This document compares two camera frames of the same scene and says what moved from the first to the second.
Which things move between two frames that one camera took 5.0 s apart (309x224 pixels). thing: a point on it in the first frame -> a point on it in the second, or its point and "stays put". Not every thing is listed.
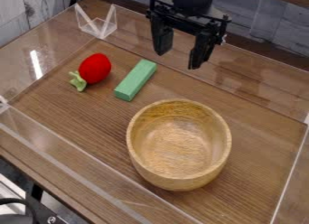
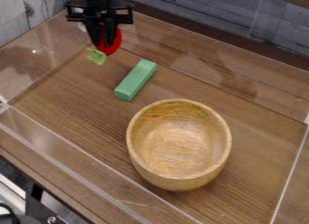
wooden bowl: x=178 y=141 stays put
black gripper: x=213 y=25 -> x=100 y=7
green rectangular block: x=136 y=79 stays put
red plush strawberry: x=94 y=70 -> x=106 y=49
